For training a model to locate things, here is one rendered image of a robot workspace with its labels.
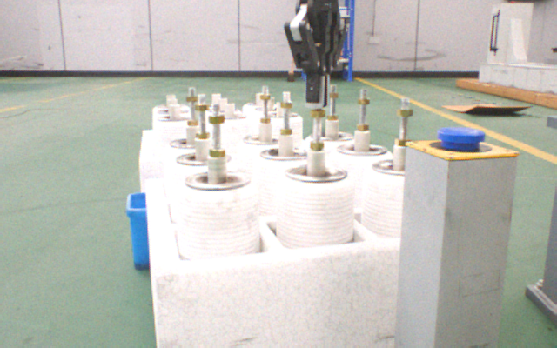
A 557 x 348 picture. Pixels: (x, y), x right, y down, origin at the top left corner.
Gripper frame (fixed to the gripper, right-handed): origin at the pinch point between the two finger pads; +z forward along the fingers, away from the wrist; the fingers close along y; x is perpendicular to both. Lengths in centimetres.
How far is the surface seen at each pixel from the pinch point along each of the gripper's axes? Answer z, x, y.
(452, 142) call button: 3.1, -16.8, -9.2
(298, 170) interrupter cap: 9.9, 2.2, -0.1
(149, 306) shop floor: 35.1, 28.5, 0.1
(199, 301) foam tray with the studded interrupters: 20.6, 5.8, -16.3
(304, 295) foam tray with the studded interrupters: 21.6, -2.4, -8.3
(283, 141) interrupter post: 7.9, 8.2, 7.3
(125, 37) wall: -18, 486, 466
